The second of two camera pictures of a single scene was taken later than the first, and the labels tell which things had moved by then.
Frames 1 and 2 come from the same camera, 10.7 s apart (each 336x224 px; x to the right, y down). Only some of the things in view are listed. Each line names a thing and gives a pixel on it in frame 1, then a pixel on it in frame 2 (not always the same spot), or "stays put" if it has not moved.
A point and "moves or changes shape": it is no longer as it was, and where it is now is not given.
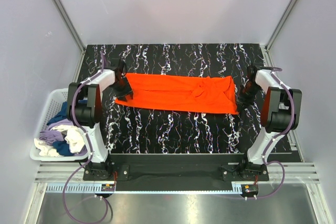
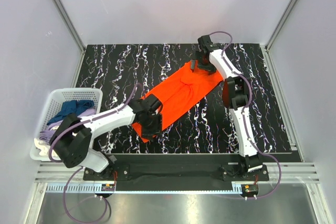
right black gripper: (245, 92) to (199, 62)
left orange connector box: (107, 188) stays put
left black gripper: (122, 87) to (151, 128)
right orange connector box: (250, 189) stays put
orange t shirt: (212, 94) moves or changes shape
